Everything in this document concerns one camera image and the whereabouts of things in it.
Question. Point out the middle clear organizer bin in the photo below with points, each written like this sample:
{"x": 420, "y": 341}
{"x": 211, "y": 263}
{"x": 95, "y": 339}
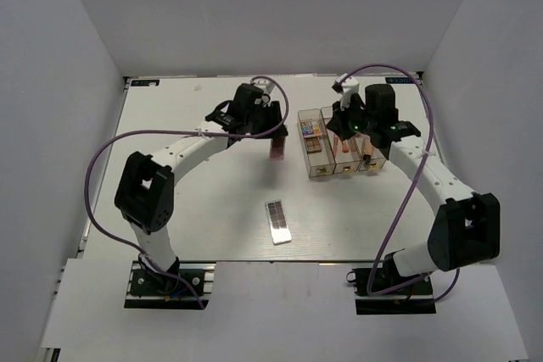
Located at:
{"x": 342, "y": 163}

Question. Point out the orange makeup brush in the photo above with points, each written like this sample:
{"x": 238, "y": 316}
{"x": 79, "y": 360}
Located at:
{"x": 335, "y": 145}

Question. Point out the pink blush palette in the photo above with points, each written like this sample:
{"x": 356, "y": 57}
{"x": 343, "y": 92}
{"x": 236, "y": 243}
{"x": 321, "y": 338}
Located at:
{"x": 277, "y": 148}

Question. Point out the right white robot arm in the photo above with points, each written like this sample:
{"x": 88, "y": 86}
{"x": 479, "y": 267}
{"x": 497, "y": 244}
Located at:
{"x": 467, "y": 224}

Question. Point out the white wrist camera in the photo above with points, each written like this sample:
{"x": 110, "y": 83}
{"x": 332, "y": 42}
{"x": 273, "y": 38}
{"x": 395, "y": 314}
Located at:
{"x": 262, "y": 83}
{"x": 345, "y": 85}

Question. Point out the right clear organizer bin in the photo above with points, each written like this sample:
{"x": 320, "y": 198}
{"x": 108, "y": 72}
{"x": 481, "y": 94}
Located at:
{"x": 378, "y": 160}

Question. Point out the left clear organizer bin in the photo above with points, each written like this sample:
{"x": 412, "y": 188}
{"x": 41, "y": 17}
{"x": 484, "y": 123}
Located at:
{"x": 314, "y": 160}

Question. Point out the silver eyeshadow palette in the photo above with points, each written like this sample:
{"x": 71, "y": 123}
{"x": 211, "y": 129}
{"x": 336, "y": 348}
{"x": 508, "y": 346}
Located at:
{"x": 277, "y": 221}

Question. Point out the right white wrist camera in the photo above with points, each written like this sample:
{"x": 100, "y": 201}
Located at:
{"x": 345, "y": 85}

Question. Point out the colourful square eyeshadow palette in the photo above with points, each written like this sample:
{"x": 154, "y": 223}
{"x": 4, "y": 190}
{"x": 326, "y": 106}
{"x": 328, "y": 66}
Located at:
{"x": 310, "y": 128}

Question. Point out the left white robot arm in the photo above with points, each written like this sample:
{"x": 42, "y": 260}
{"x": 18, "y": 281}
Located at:
{"x": 145, "y": 196}

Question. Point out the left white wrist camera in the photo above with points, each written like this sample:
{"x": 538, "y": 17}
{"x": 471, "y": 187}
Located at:
{"x": 262, "y": 83}

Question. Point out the clear organizer bin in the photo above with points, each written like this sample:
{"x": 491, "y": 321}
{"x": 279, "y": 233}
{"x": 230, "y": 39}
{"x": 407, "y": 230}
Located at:
{"x": 378, "y": 160}
{"x": 342, "y": 163}
{"x": 314, "y": 160}

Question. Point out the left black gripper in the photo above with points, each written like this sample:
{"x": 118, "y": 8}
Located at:
{"x": 270, "y": 108}

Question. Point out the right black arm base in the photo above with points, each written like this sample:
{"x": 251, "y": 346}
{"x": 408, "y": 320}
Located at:
{"x": 417, "y": 299}

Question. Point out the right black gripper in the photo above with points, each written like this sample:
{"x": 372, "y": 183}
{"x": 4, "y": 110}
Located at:
{"x": 337, "y": 122}

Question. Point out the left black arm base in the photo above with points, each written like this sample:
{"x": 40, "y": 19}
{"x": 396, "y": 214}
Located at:
{"x": 144, "y": 292}

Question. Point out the brown eyeshadow palette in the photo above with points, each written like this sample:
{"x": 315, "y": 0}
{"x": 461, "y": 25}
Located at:
{"x": 312, "y": 145}

